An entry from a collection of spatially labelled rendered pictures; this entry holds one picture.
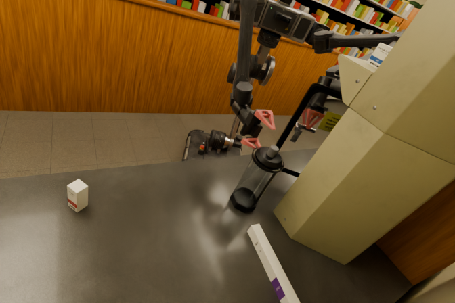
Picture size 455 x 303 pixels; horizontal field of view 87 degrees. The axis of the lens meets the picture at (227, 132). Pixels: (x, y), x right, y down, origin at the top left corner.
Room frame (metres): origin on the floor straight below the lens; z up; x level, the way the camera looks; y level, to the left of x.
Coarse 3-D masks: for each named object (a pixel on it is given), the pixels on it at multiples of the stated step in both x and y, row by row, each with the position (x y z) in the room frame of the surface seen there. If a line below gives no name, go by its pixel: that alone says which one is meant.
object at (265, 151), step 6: (258, 150) 0.63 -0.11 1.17; (264, 150) 0.63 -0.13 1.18; (270, 150) 0.62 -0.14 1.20; (276, 150) 0.62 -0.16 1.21; (258, 156) 0.60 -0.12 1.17; (264, 156) 0.60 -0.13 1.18; (270, 156) 0.61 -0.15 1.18; (276, 156) 0.63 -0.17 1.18; (264, 162) 0.59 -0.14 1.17; (270, 162) 0.59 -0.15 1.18; (276, 162) 0.60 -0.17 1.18
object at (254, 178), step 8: (256, 160) 0.59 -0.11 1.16; (248, 168) 0.61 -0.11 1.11; (256, 168) 0.59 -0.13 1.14; (272, 168) 0.58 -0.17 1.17; (280, 168) 0.60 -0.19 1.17; (248, 176) 0.60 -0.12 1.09; (256, 176) 0.58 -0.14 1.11; (264, 176) 0.58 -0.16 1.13; (240, 184) 0.61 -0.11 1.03; (248, 184) 0.59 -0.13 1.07; (256, 184) 0.58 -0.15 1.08; (264, 184) 0.59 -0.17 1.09; (240, 192) 0.59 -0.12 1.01; (248, 192) 0.58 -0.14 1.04; (256, 192) 0.58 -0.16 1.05; (240, 200) 0.59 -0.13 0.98; (248, 200) 0.58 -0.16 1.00
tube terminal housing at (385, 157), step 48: (432, 0) 0.63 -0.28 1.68; (432, 48) 0.59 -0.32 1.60; (384, 96) 0.60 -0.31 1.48; (432, 96) 0.55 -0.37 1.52; (336, 144) 0.61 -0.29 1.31; (384, 144) 0.55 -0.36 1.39; (432, 144) 0.55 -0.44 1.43; (288, 192) 0.63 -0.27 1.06; (336, 192) 0.56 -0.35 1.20; (384, 192) 0.55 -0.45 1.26; (432, 192) 0.54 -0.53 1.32; (336, 240) 0.55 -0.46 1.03
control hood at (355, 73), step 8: (344, 56) 0.72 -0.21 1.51; (344, 64) 0.70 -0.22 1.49; (352, 64) 0.69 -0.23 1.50; (360, 64) 0.69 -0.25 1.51; (368, 64) 0.75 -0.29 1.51; (344, 72) 0.69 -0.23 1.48; (352, 72) 0.68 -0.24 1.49; (360, 72) 0.66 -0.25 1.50; (368, 72) 0.65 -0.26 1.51; (344, 80) 0.68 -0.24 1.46; (352, 80) 0.67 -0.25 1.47; (360, 80) 0.65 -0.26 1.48; (344, 88) 0.67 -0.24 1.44; (352, 88) 0.66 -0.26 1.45; (360, 88) 0.64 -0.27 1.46; (344, 96) 0.66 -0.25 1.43; (352, 96) 0.65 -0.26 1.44
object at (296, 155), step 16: (304, 96) 0.82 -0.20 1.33; (320, 96) 0.82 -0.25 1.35; (304, 112) 0.82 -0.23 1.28; (320, 112) 0.82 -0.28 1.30; (336, 112) 0.83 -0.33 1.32; (304, 128) 0.82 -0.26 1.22; (320, 128) 0.83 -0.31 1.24; (288, 144) 0.82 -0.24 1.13; (304, 144) 0.83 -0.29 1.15; (320, 144) 0.83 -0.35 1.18; (288, 160) 0.82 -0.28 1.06; (304, 160) 0.83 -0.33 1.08
